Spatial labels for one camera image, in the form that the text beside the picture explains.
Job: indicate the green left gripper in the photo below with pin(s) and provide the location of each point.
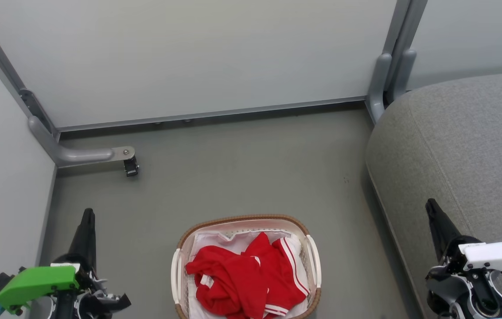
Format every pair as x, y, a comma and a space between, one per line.
33, 283

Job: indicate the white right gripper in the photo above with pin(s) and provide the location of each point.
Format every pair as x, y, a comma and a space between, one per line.
499, 257

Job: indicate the red shirt with white stripes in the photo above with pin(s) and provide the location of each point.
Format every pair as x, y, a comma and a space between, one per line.
233, 279

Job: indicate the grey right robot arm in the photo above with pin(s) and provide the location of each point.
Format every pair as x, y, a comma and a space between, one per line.
459, 292

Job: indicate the grey fabric sofa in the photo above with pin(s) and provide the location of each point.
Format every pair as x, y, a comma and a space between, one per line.
454, 146

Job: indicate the long grey partition foot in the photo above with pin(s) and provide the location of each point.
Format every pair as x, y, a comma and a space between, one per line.
78, 155

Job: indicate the black caster wheel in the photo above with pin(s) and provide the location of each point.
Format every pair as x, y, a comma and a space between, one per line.
131, 167

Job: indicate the white laundry basket brown rim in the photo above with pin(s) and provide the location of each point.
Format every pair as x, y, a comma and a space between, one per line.
180, 266

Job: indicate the white basket liner cloth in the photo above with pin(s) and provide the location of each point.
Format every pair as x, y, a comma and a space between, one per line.
233, 241

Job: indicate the short grey partition foot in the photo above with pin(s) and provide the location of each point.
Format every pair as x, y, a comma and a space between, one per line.
378, 84
403, 73

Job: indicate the grey partition bottom rail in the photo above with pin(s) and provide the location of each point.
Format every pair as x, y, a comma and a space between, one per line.
211, 114

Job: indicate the plain grey partition post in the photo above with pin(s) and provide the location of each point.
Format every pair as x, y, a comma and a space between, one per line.
403, 22

